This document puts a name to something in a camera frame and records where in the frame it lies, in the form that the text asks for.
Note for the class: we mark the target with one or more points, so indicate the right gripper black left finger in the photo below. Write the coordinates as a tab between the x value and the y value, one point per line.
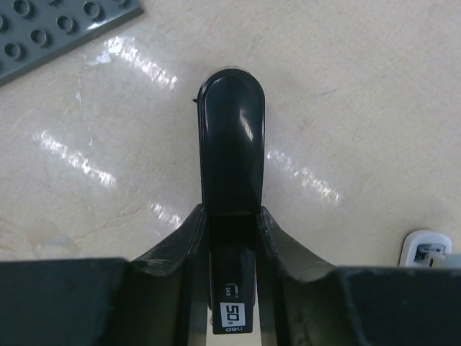
159	298

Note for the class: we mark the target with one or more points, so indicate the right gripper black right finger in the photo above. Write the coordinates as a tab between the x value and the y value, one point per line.
305	300

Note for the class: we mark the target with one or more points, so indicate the light blue stapler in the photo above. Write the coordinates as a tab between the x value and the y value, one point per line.
420	248

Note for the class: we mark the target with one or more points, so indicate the black stapler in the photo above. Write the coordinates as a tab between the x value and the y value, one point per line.
231	114

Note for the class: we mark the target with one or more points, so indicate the grey lego baseplate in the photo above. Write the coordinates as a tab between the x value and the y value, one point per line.
34	33

